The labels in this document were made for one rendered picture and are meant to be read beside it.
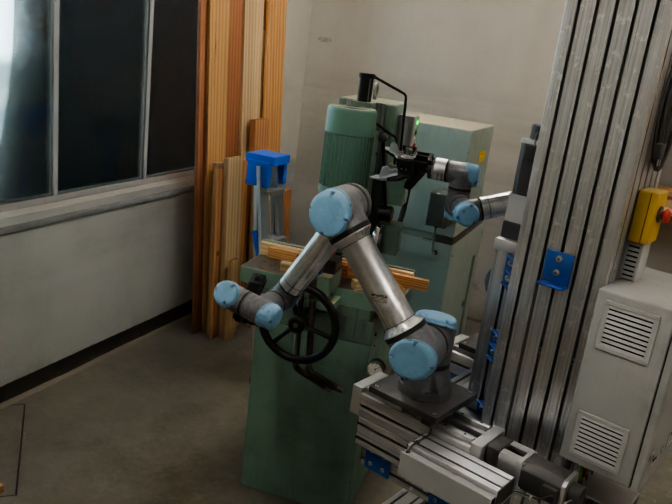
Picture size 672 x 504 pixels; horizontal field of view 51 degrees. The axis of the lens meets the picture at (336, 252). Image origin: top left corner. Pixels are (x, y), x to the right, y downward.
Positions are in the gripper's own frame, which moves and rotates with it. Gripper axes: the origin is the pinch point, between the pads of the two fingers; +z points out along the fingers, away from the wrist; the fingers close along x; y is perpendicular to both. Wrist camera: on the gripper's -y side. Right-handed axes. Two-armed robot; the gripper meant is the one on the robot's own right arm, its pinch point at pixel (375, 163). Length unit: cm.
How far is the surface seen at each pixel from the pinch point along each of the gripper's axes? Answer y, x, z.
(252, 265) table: -32, 30, 39
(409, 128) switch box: -12.2, -33.5, -3.2
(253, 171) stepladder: -64, -45, 76
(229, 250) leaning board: -133, -46, 104
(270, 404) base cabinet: -72, 63, 25
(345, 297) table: -32.6, 34.7, 2.0
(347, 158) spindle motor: 0.4, 0.4, 10.0
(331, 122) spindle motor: 9.1, -6.7, 17.4
